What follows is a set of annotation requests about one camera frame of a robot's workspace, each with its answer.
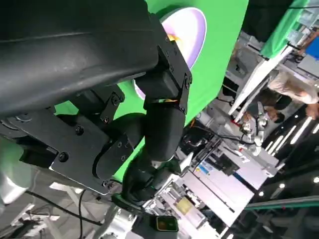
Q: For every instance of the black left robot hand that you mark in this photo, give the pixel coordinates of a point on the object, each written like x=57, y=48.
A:
x=74, y=62

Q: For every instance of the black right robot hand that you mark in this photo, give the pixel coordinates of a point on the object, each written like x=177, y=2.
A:
x=139, y=181

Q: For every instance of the orange white toy bread roll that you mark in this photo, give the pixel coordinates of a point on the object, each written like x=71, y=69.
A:
x=173, y=37

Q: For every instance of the white grey machine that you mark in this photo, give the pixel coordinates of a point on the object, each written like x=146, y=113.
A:
x=224, y=189

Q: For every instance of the lilac plate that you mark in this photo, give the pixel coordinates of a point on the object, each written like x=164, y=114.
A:
x=192, y=32

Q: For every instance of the person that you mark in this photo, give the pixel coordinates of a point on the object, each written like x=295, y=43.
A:
x=291, y=84

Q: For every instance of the green cloth on neighbouring table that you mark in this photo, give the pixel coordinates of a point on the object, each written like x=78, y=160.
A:
x=281, y=35

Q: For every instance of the white table frame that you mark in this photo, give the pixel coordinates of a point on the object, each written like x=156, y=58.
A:
x=251, y=82

